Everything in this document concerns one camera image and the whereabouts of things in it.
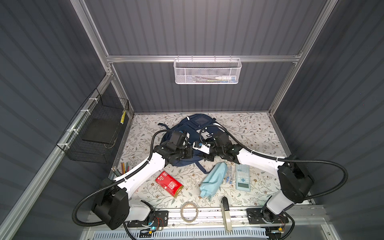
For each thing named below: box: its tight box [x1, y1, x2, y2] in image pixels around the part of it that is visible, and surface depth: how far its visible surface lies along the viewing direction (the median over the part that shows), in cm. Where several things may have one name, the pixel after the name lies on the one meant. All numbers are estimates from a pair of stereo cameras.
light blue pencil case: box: [199, 162, 228, 198], surface depth 83 cm
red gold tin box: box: [155, 171, 184, 198], surface depth 87 cm
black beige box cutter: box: [220, 196, 232, 232], surface depth 74 cm
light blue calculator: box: [235, 163, 251, 192], surface depth 86 cm
